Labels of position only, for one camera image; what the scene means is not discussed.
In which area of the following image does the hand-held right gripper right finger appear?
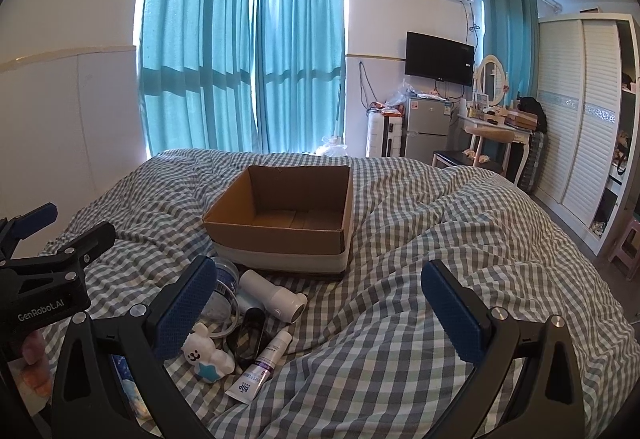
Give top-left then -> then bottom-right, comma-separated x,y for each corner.
420,260 -> 586,439

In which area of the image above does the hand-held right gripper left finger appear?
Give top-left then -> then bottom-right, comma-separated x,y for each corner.
50,255 -> 218,439

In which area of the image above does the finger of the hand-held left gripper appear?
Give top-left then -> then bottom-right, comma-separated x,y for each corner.
0,202 -> 59,265
45,221 -> 117,281

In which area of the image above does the clear plastic bottle blue label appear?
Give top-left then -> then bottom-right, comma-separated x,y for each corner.
200,256 -> 244,340

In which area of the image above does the white bear toy blue star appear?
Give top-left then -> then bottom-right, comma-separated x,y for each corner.
181,323 -> 236,384

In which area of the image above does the black case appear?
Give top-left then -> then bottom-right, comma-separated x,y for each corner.
235,309 -> 269,367

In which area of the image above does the white cream tube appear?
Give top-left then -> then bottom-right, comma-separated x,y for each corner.
225,330 -> 293,402

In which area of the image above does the cardboard box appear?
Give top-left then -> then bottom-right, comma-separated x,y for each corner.
201,165 -> 355,277

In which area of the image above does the person's left hand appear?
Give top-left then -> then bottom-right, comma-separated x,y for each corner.
20,329 -> 56,395

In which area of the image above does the blue printed packet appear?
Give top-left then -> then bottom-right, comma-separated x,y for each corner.
111,354 -> 153,426

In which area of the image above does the grey checked blanket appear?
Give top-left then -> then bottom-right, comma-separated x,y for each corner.
37,148 -> 621,439

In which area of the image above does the dark low bench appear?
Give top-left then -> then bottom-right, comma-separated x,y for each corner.
432,150 -> 503,175

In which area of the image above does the dark checked suitcase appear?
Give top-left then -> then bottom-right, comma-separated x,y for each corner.
520,129 -> 548,192

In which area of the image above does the wooden chair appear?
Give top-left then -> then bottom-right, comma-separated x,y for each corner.
465,126 -> 521,170

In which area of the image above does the pink plastic stool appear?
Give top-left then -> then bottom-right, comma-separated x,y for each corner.
607,214 -> 640,280

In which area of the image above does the white dressing table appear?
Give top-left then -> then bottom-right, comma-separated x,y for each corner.
457,112 -> 533,187

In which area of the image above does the grey small fridge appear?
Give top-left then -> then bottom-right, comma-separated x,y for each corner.
404,96 -> 453,160

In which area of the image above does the white suitcase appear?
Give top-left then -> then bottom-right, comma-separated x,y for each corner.
366,112 -> 405,159

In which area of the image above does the clear plastic bag by window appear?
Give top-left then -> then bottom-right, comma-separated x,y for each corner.
315,134 -> 348,156

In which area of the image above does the wide teal curtain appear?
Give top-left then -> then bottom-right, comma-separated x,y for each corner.
136,0 -> 261,157

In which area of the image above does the black bag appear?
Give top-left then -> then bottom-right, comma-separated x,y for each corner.
517,95 -> 548,130

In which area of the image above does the clear plastic bag on fridge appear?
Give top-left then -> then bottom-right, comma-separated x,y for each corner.
387,79 -> 416,110

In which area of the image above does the white louvred wardrobe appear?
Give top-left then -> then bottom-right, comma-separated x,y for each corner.
532,14 -> 640,255

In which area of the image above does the oval vanity mirror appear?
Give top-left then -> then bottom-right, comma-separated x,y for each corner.
472,54 -> 508,109

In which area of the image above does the narrow teal curtain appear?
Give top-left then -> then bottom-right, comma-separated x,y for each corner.
255,0 -> 347,155

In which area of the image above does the teal curtain beside wardrobe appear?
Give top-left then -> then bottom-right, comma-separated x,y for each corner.
475,0 -> 541,120

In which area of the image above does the black wall cable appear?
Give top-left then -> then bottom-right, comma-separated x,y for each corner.
357,62 -> 381,112

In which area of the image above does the black wall television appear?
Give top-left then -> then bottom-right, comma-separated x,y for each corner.
404,32 -> 476,87

